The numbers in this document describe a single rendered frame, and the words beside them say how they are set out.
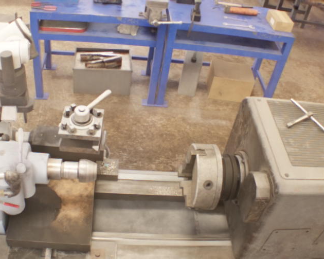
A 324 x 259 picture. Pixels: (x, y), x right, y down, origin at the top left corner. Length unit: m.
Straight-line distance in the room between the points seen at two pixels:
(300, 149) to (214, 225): 0.65
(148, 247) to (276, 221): 0.52
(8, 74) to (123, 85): 2.44
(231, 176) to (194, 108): 2.15
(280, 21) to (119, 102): 1.58
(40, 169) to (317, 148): 0.98
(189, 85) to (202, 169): 2.27
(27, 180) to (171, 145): 1.89
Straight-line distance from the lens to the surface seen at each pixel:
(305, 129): 1.43
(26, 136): 1.63
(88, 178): 1.37
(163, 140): 3.11
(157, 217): 1.74
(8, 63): 1.04
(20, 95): 1.16
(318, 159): 1.34
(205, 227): 1.77
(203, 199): 1.35
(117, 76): 3.37
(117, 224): 1.70
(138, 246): 1.52
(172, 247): 1.54
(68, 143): 1.53
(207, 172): 1.32
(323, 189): 1.28
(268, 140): 1.31
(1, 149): 1.41
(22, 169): 1.31
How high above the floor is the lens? 2.16
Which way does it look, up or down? 43 degrees down
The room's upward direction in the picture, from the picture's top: 11 degrees clockwise
